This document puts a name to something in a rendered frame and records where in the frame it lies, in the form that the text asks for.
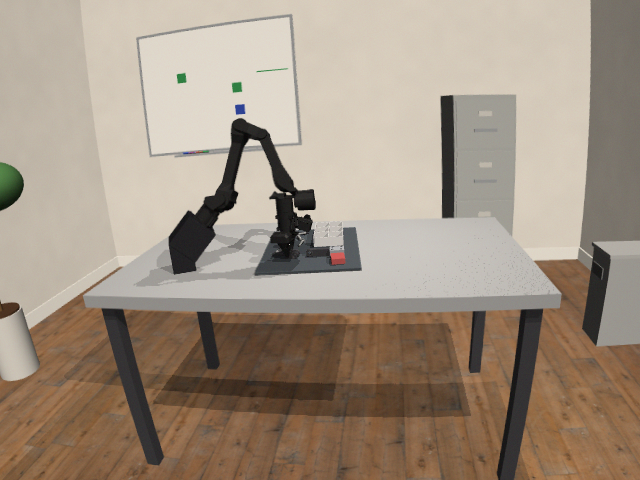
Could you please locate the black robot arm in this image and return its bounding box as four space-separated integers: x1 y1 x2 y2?
193 118 316 232

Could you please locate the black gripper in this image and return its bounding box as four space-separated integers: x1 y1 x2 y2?
270 211 299 258

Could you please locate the dark grey flat bar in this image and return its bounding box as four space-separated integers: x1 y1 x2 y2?
306 248 330 257

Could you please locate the red block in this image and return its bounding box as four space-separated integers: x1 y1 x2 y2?
330 252 345 265

